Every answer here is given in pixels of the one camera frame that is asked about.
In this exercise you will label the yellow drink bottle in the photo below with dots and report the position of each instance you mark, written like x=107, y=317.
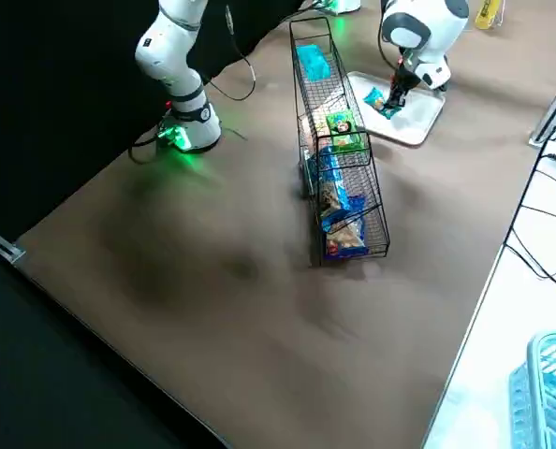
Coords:
x=486, y=14

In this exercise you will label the blue cracker bag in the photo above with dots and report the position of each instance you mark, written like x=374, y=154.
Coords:
x=346, y=241

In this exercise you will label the white rectangular tray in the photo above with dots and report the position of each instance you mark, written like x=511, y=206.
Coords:
x=414, y=126

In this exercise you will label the long blue biscuit packet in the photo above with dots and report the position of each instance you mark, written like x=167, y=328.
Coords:
x=327, y=161

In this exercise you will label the light blue plastic basket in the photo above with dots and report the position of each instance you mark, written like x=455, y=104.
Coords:
x=549, y=388

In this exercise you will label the teal chips bag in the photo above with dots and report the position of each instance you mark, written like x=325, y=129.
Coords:
x=374, y=98

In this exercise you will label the silver aluminium frame post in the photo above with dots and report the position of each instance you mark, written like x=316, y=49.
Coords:
x=2, y=243
x=551, y=107

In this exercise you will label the teal snack packet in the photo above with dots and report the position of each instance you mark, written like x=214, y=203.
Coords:
x=313, y=63

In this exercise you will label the green snack packet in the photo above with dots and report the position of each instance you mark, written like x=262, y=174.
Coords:
x=343, y=131

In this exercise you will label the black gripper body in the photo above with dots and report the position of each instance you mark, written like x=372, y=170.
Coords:
x=405, y=77

